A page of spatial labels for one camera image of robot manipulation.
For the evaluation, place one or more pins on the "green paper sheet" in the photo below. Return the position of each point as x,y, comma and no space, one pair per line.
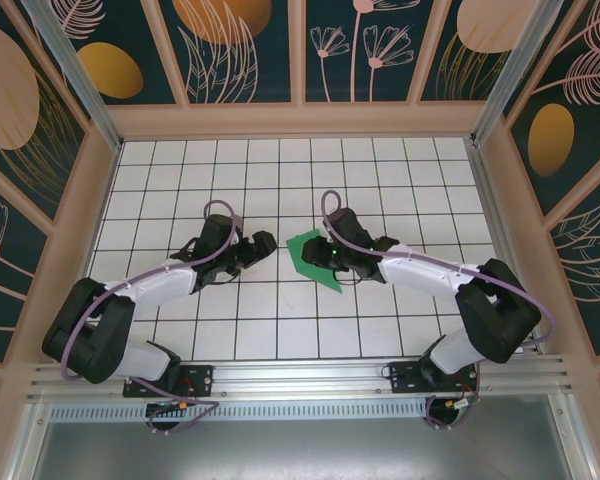
295,250

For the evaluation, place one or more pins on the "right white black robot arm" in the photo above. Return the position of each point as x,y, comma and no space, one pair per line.
500,320

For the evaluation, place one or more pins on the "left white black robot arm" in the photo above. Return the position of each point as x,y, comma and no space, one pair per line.
90,335

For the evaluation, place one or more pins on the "small black adapter board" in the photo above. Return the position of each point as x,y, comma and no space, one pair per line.
162,407

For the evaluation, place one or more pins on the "small white yellow connector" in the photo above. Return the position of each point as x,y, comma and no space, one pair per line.
462,402

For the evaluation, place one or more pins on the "long aluminium mounting rail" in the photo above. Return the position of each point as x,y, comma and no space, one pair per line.
300,375

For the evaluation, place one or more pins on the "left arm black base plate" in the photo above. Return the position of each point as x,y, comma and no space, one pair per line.
200,380

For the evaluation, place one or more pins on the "aluminium side rail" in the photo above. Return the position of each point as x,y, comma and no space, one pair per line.
489,200

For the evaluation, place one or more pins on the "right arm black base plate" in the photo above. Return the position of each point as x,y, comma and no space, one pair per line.
405,377

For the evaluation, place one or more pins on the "aluminium frame post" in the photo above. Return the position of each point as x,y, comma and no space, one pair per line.
486,125
109,131

